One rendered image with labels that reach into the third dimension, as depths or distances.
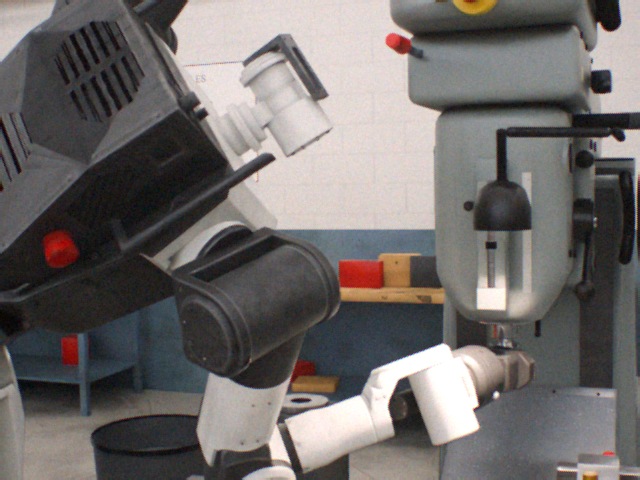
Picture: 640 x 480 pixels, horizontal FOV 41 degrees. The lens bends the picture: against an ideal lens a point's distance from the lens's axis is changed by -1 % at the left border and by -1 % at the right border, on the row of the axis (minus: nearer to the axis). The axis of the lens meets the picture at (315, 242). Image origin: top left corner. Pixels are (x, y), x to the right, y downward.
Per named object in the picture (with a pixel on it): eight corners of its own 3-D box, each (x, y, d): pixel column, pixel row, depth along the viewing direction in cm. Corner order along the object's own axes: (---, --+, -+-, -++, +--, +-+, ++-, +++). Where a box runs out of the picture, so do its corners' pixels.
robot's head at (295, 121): (267, 167, 99) (333, 125, 98) (219, 91, 98) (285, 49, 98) (272, 168, 105) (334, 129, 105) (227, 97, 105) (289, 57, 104)
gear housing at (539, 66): (581, 96, 115) (581, 21, 114) (405, 104, 124) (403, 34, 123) (594, 113, 146) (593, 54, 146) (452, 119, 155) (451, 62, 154)
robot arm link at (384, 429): (451, 341, 113) (355, 376, 111) (476, 406, 111) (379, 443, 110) (441, 345, 119) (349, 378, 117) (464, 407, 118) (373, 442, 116)
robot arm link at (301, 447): (382, 462, 113) (242, 515, 110) (355, 399, 120) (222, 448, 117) (377, 420, 105) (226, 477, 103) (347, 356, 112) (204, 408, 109)
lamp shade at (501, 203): (490, 231, 104) (490, 180, 103) (463, 229, 111) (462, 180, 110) (542, 229, 106) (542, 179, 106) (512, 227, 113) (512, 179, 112)
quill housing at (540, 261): (569, 328, 121) (569, 99, 119) (426, 323, 128) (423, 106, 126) (578, 309, 139) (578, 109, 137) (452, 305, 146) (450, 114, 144)
